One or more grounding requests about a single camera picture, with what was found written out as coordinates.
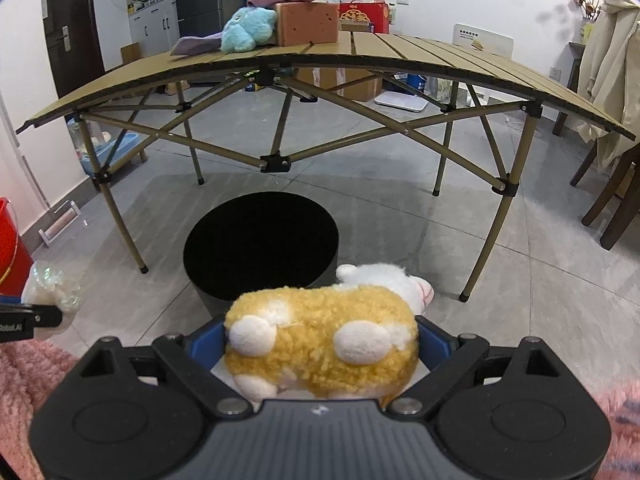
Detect dried flowers in vase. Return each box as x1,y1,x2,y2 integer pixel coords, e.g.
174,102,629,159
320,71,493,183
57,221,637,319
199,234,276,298
567,0,609,44

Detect white floor scale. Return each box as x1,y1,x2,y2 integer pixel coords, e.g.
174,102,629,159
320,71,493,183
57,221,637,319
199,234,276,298
375,91,431,111

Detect large cardboard box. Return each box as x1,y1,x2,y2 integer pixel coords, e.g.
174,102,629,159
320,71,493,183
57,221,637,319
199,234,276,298
295,66,384,104

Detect white iridescent plastic wrap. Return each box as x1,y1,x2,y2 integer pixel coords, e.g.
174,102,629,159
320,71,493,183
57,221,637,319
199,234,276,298
21,261,82,335

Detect orange sponge block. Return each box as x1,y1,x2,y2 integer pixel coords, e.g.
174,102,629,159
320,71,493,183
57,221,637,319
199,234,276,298
275,1,339,47

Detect dark wooden side table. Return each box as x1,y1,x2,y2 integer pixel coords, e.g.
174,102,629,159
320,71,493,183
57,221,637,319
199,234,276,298
552,42,589,137

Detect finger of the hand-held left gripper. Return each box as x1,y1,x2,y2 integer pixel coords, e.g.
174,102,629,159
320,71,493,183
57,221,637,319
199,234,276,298
20,304,64,332

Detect dark brown door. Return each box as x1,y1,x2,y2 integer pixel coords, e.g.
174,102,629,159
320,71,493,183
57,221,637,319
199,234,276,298
40,0,107,102

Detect small open cardboard box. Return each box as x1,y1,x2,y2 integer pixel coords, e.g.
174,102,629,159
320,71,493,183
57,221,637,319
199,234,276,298
120,42,144,69

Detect red gift box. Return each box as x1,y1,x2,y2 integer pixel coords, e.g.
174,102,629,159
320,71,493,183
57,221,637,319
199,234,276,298
338,2,390,34

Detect white printed board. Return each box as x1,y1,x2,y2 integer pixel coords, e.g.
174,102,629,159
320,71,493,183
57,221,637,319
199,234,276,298
452,22,515,59

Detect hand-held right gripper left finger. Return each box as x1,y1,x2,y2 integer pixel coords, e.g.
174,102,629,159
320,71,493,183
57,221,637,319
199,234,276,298
80,316,256,422

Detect yellow white plush toy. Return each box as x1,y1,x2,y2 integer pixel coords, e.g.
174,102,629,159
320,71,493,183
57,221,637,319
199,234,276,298
223,262,435,402

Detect red bucket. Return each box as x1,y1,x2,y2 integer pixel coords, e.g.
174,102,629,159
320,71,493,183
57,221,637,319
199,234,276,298
0,197,34,297

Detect white cabinet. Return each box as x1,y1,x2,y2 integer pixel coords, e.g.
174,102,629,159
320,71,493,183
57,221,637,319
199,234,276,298
125,0,182,57

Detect white framed floor rack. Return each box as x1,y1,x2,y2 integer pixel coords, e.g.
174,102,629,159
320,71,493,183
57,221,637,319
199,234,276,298
38,200,81,249

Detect clear pet water dispenser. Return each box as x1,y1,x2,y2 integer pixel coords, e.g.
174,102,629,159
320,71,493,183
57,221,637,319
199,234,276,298
67,115,113,162

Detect blue pet tray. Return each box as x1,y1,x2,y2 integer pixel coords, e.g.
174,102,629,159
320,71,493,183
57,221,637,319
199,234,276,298
75,132,145,179

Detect dark wooden chair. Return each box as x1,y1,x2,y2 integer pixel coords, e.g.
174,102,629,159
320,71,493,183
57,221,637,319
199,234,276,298
570,135,640,252

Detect blue plush toy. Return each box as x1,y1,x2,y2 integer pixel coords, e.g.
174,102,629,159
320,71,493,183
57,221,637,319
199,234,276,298
220,6,278,54

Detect black round bin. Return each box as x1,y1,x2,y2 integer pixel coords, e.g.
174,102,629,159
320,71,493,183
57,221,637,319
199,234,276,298
183,191,341,318

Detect lilac cloth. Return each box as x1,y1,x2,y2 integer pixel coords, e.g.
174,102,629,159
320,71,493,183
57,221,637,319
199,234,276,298
170,31,226,57

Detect tan folding table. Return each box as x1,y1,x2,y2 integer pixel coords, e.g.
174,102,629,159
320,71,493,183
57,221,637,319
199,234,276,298
15,30,636,303

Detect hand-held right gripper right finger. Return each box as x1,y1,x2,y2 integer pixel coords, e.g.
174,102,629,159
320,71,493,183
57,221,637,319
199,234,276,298
390,316,562,419

